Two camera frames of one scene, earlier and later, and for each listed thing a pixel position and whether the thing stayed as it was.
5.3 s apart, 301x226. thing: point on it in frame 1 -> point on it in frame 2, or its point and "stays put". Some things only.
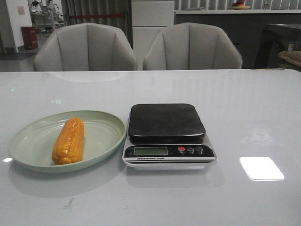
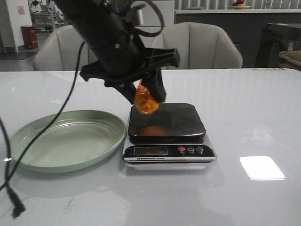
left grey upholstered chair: (85, 46) stays put
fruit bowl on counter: (239, 5) stays put
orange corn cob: (68, 144) -> (145, 100)
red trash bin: (30, 37) stays put
